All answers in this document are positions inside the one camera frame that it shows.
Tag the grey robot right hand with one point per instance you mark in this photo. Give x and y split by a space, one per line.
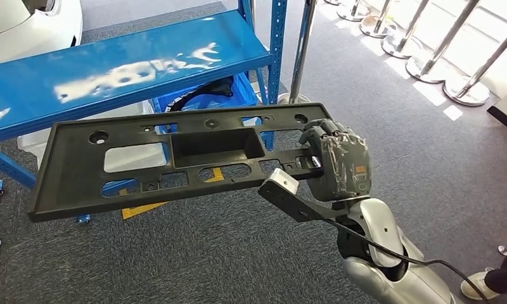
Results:
346 168

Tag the black plastic plate frame part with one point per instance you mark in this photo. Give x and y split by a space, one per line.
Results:
68 180

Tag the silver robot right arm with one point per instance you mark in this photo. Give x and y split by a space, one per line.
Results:
379 226

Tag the blue storage bin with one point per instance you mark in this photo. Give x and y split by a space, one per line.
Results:
236 94

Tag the black item in bin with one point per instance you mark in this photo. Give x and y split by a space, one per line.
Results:
215 88

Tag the person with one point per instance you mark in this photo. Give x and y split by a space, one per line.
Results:
505 272

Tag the white plastic panel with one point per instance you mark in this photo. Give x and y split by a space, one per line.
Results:
136 110

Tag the white car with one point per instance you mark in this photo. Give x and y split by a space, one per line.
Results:
26 38

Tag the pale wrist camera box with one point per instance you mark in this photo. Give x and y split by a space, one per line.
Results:
287 197

